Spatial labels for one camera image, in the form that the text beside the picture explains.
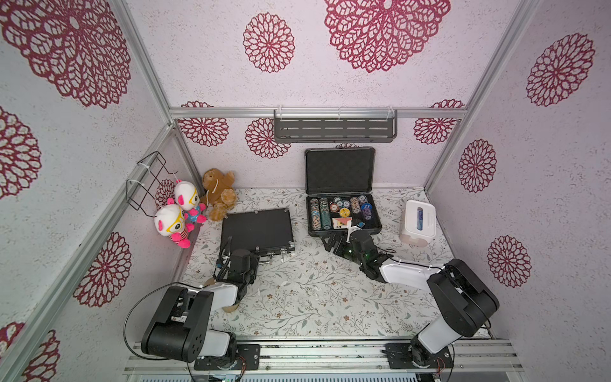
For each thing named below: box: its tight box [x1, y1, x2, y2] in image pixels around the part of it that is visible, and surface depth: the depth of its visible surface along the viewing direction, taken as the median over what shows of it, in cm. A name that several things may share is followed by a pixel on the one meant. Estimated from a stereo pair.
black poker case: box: [220, 207, 296, 265], surface depth 101 cm
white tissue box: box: [399, 199, 437, 247], surface depth 100 cm
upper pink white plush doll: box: [167, 179, 208, 224], surface depth 96 cm
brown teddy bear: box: [200, 167, 238, 223], surface depth 112 cm
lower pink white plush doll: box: [154, 203, 195, 250], surface depth 87 cm
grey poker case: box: [304, 146, 382, 236], surface depth 111 cm
